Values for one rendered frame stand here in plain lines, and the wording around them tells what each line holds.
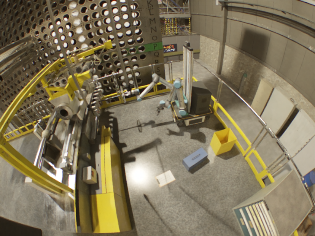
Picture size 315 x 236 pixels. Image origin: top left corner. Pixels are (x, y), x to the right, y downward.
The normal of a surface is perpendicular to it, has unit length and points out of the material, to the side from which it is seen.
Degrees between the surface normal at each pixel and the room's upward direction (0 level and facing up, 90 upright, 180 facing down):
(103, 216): 0
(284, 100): 90
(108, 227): 0
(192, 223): 0
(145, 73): 90
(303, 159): 90
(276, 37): 90
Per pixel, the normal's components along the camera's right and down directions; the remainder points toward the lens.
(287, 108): -0.96, 0.25
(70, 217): -0.11, -0.70
